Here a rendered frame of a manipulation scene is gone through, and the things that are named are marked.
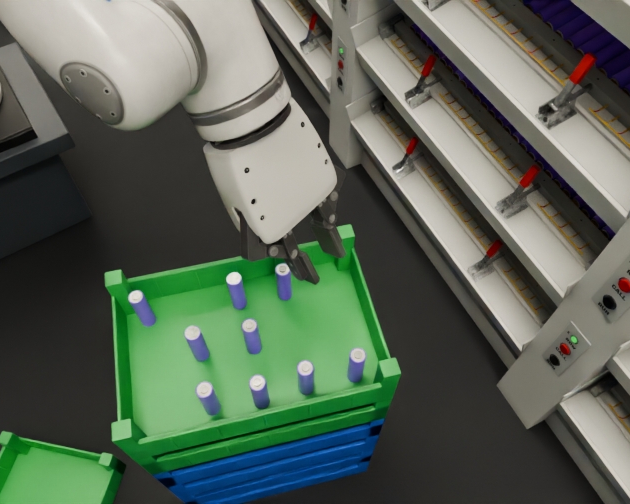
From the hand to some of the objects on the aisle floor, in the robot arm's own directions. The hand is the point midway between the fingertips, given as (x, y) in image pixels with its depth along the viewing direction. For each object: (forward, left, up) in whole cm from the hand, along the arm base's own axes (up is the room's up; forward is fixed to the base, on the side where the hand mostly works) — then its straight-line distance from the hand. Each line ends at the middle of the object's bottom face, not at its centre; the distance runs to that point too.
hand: (315, 252), depth 57 cm
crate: (-51, +12, -56) cm, 76 cm away
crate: (-10, +1, -57) cm, 58 cm away
